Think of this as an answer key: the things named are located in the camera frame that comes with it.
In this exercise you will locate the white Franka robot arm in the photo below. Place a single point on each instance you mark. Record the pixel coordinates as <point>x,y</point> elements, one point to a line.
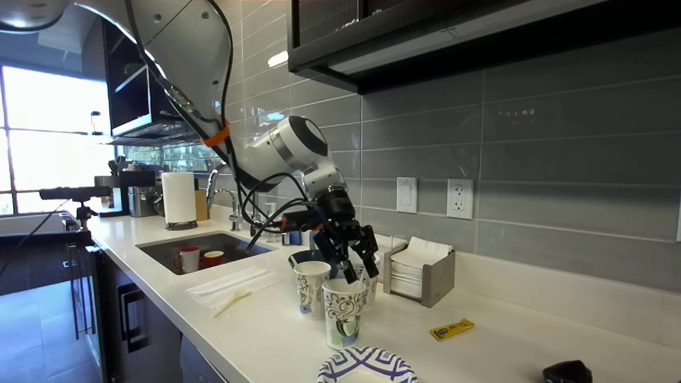
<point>177,49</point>

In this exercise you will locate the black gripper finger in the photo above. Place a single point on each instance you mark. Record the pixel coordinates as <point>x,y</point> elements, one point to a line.
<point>368,247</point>
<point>335,256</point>

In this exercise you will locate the red cup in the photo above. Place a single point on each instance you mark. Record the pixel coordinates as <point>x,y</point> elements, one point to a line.
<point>190,260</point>
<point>214,259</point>

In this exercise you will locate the yellow packet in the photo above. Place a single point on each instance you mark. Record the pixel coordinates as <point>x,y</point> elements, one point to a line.
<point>452,328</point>

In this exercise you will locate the small black object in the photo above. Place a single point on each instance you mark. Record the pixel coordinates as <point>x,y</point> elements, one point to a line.
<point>566,374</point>

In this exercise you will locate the white paper towel roll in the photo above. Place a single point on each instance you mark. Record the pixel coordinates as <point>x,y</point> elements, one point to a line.
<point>179,199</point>

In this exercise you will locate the grey napkin holder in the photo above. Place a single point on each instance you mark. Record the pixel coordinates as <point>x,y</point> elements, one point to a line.
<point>440,282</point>

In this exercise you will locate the dark upper cabinet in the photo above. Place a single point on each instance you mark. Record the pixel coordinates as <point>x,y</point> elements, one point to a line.
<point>497,43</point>

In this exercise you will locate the dark base cabinet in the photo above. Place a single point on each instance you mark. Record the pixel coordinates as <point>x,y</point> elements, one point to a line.
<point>134,319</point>

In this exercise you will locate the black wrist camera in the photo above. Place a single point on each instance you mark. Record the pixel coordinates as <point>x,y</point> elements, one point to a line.
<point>298,220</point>

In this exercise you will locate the black coffee machine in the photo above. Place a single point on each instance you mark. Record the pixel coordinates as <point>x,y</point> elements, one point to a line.
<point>134,188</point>

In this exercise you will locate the black camera on tripod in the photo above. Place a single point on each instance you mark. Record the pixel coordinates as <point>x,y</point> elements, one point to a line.
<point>75,193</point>

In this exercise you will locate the patterned paper cup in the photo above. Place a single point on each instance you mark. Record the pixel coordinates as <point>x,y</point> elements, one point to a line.
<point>311,290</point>
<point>344,319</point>

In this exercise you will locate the white wall outlet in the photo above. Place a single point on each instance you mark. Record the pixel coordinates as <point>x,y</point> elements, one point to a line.
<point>461,199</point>

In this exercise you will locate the wooden stirrer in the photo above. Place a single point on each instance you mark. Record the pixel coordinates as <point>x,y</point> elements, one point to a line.
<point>232,302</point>

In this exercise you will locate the white wall plate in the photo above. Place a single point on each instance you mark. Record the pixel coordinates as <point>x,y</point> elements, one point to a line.
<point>407,195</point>

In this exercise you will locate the blue sponge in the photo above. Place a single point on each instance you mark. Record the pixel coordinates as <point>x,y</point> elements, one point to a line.
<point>293,240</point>

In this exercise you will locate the white wrapped utensils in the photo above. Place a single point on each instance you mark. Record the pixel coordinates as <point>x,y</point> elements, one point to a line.
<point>226,279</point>

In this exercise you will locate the black cart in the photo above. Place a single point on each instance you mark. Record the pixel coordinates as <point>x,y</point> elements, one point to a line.
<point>34,247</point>

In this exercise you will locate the dark kitchen sink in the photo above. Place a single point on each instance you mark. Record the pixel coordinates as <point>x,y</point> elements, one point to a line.
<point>160,252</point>

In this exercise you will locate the blue patterned paper plate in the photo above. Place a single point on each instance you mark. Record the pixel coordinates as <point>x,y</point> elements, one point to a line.
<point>365,364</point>

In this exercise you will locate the white napkin stack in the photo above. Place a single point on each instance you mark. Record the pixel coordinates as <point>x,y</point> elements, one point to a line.
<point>418,259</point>

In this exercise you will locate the chrome faucet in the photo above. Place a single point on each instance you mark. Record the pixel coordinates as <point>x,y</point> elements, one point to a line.
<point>215,193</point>

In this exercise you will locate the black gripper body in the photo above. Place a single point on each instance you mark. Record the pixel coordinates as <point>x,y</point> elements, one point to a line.
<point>333,209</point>

